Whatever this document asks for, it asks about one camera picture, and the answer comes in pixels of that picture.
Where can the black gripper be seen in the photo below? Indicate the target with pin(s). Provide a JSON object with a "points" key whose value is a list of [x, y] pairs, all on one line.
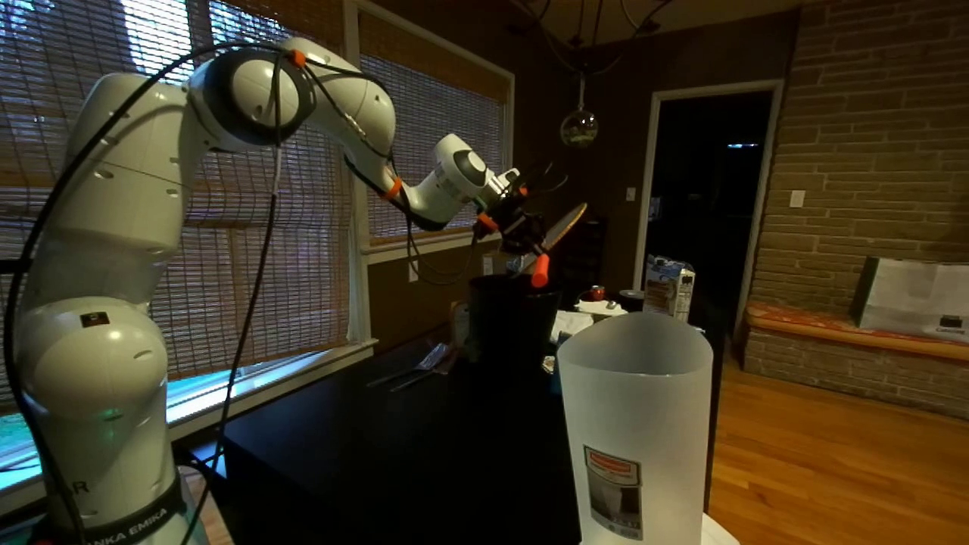
{"points": [[514, 221]]}

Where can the orange rimmed racket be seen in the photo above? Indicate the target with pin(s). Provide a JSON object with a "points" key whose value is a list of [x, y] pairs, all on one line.
{"points": [[548, 221]]}

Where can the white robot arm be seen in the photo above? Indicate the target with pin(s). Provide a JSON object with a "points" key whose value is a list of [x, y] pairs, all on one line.
{"points": [[82, 356]]}

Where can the black trash can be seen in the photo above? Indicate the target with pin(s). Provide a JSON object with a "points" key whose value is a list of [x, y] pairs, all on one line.
{"points": [[509, 325]]}

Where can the hanging glass globe lamp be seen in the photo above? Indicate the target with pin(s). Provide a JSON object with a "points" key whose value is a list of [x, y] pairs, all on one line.
{"points": [[578, 129]]}

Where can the metal spatula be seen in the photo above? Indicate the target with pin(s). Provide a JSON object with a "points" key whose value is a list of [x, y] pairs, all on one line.
{"points": [[431, 365]]}

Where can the white frosted plastic bin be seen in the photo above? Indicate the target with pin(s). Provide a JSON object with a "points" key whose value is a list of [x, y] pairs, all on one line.
{"points": [[636, 397]]}

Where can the white board on bench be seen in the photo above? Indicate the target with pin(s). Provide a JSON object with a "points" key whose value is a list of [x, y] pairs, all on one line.
{"points": [[911, 299]]}

